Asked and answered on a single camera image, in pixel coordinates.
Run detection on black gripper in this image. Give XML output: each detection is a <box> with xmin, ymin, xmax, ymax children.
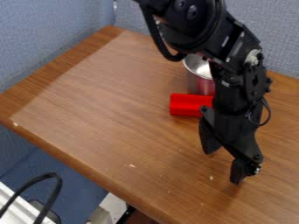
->
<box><xmin>199</xmin><ymin>106</ymin><xmax>265</xmax><ymax>185</ymax></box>

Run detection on red plastic block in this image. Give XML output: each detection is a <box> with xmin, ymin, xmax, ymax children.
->
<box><xmin>170</xmin><ymin>94</ymin><xmax>214</xmax><ymax>117</ymax></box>

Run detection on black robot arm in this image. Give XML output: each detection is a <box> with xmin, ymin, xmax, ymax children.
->
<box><xmin>134</xmin><ymin>0</ymin><xmax>273</xmax><ymax>184</ymax></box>

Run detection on metal pot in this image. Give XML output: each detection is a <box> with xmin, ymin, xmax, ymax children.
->
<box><xmin>183</xmin><ymin>54</ymin><xmax>215</xmax><ymax>95</ymax></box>

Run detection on white table frame part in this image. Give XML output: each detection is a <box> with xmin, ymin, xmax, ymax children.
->
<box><xmin>86</xmin><ymin>193</ymin><xmax>127</xmax><ymax>224</ymax></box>

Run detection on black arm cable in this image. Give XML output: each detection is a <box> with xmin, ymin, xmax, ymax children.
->
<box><xmin>140</xmin><ymin>8</ymin><xmax>187</xmax><ymax>63</ymax></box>

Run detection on black cable loop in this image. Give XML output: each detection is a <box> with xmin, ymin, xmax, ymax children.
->
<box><xmin>0</xmin><ymin>171</ymin><xmax>64</xmax><ymax>224</ymax></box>

